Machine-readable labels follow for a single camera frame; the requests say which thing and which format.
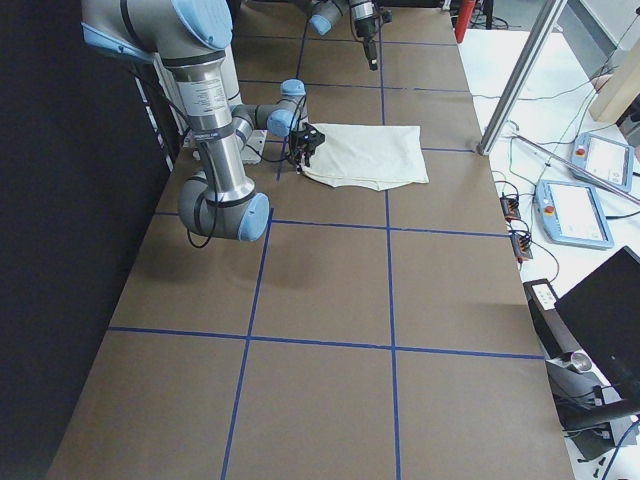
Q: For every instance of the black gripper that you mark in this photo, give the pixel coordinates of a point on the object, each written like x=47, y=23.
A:
x=364, y=26
x=303, y=145

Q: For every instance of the cream long sleeve shirt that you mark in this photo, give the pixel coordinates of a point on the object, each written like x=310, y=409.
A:
x=373, y=157

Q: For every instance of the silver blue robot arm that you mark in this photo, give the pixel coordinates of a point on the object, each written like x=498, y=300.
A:
x=190, y=39
x=324, y=15

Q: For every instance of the red cylinder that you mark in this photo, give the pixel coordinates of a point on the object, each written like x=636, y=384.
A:
x=465, y=11

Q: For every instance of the black orange adapter far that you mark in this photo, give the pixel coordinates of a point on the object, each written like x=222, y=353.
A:
x=510, y=207

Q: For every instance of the black orange adapter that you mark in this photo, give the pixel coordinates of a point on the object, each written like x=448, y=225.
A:
x=521, y=245
x=510, y=207

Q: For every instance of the black orange adapter near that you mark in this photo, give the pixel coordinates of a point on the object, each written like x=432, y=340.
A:
x=521, y=245

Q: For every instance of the wooden board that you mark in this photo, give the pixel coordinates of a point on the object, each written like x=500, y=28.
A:
x=620, y=91

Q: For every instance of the near teach pendant tablet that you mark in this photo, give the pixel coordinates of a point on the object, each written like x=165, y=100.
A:
x=571, y=214

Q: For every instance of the teach pendant tablet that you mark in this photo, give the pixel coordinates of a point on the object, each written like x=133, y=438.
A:
x=571, y=214
x=609, y=160

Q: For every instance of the far teach pendant tablet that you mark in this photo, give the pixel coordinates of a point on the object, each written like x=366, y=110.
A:
x=609, y=160

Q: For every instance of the black box with label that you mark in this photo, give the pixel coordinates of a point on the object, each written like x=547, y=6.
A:
x=551, y=330

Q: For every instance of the black laptop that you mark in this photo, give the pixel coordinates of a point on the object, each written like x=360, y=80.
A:
x=602, y=313

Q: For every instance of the silver metal cup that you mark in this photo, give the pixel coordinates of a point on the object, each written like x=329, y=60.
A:
x=576, y=361

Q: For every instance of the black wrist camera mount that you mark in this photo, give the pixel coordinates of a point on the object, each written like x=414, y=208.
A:
x=316, y=136

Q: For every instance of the aluminium frame post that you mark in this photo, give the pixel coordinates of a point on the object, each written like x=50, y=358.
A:
x=532, y=49

